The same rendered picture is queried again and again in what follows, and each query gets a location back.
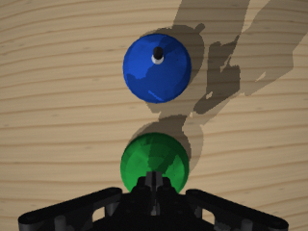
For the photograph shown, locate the blue service bell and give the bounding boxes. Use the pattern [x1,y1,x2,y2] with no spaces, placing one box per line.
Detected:
[123,34,192,104]

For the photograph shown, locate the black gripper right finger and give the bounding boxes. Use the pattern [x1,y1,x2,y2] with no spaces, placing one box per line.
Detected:
[153,171,289,231]

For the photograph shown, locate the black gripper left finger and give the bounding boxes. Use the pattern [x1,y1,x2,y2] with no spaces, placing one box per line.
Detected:
[18,171,154,231]

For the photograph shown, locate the green dome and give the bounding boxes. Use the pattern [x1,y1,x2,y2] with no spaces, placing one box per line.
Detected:
[120,132,190,193]

